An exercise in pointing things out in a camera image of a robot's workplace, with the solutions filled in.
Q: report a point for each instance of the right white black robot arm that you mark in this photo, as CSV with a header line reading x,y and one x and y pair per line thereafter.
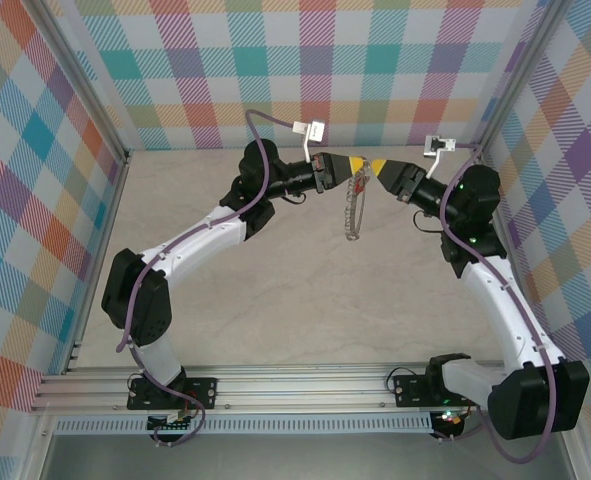
x,y
500,300

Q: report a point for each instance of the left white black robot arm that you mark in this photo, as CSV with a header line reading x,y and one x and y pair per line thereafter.
x,y
200,240

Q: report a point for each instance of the left white camera bracket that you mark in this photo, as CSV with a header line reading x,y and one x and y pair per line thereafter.
x,y
300,127

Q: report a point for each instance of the white camera bracket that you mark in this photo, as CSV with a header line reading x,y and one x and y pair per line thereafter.
x,y
449,145
300,127

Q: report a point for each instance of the right white camera bracket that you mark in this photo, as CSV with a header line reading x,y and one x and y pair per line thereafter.
x,y
449,145

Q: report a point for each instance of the aluminium corner post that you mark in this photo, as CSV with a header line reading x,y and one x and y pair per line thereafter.
x,y
520,75
82,75

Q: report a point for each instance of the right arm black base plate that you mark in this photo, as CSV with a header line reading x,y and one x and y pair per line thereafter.
x,y
410,390

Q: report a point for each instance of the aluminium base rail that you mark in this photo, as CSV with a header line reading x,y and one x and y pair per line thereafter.
x,y
300,390

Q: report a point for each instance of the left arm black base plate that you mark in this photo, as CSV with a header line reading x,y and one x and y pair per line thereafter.
x,y
200,390

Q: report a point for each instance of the aluminium frame leg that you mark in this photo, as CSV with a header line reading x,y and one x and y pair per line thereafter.
x,y
575,450
40,450

